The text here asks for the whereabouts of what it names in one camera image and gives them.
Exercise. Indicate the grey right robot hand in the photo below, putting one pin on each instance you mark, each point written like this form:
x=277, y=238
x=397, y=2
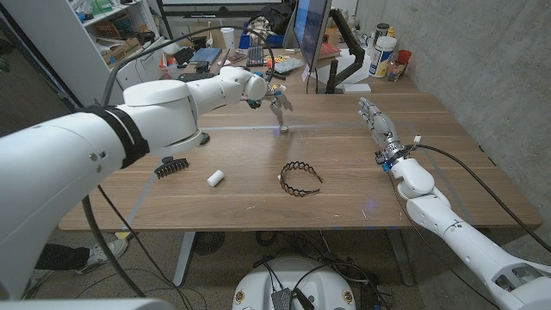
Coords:
x=383, y=129

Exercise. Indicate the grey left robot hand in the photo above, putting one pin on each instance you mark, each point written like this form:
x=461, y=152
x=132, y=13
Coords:
x=277, y=103

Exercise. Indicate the small silver bottle cap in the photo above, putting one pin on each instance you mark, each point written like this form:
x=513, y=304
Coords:
x=283, y=129

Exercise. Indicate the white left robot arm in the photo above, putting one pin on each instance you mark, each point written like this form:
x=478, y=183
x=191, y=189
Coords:
x=64, y=172

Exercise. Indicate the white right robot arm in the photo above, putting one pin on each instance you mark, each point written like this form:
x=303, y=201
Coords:
x=460, y=241

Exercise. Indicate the black zigzag headband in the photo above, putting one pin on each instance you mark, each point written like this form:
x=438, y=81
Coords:
x=282, y=183

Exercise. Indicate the black claw hair clip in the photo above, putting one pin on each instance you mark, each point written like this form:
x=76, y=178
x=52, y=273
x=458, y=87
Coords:
x=170, y=168

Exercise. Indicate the black handheld device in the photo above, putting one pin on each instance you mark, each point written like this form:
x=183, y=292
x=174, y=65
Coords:
x=277, y=76

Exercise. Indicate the clear white keyboard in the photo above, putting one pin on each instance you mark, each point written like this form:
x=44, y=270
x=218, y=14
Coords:
x=287, y=65

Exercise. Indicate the pink sticky note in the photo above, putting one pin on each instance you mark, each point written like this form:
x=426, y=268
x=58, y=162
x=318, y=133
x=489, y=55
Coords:
x=306, y=73

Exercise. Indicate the yellow black patterned sheet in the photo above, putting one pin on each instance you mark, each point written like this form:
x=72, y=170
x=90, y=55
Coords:
x=280, y=57

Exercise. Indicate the white box at monitor base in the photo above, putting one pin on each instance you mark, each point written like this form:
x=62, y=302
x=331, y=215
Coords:
x=357, y=88

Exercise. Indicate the black keyboard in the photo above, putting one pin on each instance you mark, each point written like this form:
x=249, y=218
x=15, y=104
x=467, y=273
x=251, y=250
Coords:
x=255, y=56
x=196, y=77

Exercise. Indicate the blue storage bin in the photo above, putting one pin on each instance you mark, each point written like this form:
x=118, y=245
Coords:
x=254, y=42

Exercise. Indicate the white wipes canister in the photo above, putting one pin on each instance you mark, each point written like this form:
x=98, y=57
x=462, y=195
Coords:
x=381, y=58

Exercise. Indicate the red book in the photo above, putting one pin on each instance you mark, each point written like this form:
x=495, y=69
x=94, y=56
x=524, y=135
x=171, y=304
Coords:
x=329, y=51

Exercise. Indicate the red cup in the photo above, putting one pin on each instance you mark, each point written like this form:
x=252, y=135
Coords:
x=404, y=57

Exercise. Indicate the plaid cloth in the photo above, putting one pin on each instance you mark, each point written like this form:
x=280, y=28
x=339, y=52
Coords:
x=258, y=26

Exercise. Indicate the black computer monitor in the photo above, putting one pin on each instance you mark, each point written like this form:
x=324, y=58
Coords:
x=310, y=30

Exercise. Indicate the white paper cup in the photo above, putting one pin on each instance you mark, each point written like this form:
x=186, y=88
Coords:
x=228, y=39

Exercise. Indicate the blue notebook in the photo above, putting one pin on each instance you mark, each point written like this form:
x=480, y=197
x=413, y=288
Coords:
x=206, y=55

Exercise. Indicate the black jacket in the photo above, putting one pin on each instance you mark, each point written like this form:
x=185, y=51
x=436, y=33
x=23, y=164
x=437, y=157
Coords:
x=275, y=15

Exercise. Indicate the small white cylinder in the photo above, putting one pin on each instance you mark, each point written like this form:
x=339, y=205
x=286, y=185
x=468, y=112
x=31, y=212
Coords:
x=215, y=178

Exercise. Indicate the grey table leg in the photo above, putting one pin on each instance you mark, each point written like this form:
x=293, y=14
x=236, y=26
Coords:
x=184, y=258
x=400, y=258

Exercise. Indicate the black round fan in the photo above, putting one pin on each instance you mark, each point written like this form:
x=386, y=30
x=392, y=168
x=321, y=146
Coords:
x=208, y=242

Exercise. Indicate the cardboard box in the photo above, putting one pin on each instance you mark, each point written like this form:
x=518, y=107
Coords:
x=122, y=51

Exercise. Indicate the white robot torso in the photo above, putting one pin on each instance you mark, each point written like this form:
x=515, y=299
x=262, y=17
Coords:
x=297, y=280

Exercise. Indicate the white shelf cabinet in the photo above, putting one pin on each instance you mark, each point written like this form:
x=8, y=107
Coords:
x=77, y=51

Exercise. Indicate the white sneaker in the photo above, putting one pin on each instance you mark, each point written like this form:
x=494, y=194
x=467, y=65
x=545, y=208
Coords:
x=105, y=254

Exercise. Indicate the person leg black trousers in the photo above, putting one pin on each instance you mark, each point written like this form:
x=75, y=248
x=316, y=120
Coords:
x=62, y=257

